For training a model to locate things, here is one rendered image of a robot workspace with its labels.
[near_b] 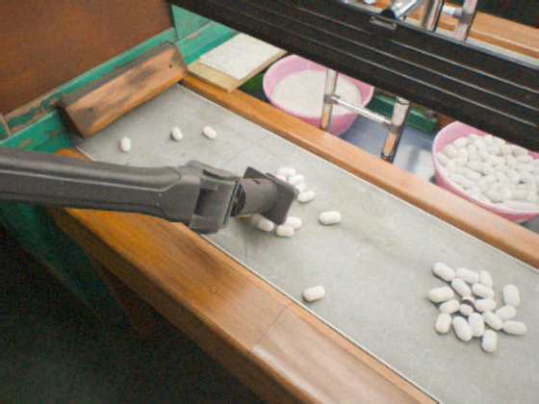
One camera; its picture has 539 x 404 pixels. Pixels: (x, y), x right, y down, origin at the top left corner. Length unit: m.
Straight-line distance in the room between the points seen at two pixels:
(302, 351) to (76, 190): 0.37
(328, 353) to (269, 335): 0.09
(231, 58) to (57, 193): 0.74
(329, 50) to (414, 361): 0.45
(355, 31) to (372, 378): 0.46
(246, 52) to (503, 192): 0.69
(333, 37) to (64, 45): 0.54
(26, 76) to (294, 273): 0.60
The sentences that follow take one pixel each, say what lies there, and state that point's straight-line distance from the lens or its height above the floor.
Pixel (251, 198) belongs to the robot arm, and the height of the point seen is 0.89.
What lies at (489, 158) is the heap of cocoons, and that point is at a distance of 0.99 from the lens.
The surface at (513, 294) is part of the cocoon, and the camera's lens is 0.76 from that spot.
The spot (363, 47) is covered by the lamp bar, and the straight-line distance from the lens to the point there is 0.56.
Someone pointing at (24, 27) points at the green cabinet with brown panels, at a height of 1.00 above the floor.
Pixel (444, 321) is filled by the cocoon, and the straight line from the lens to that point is 0.70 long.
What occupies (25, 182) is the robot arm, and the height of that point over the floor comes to 1.06.
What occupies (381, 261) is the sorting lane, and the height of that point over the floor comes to 0.74.
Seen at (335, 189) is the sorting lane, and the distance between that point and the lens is 0.82.
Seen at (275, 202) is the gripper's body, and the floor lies 0.83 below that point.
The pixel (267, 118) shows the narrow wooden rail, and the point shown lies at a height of 0.76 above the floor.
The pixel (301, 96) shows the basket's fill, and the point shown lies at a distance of 1.05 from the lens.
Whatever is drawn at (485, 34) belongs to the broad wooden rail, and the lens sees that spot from 1.39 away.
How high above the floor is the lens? 1.35
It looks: 50 degrees down
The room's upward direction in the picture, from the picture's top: straight up
